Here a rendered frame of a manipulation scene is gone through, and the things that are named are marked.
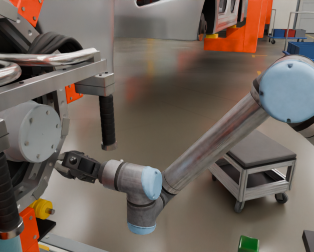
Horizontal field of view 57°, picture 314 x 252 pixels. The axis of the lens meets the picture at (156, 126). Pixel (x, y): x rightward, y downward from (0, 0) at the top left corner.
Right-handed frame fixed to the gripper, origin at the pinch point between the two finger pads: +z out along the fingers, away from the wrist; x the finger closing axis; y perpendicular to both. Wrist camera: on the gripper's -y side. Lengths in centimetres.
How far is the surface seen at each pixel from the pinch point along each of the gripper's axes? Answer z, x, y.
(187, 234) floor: -35, -10, 81
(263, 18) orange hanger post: -38, 393, 361
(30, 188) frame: -3.2, -10.8, -8.4
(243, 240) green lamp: -62, -10, -13
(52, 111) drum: -18.7, 5.6, -29.9
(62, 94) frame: -4.2, 18.3, -12.3
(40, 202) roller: -1.6, -13.8, 0.4
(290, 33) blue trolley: -104, 616, 663
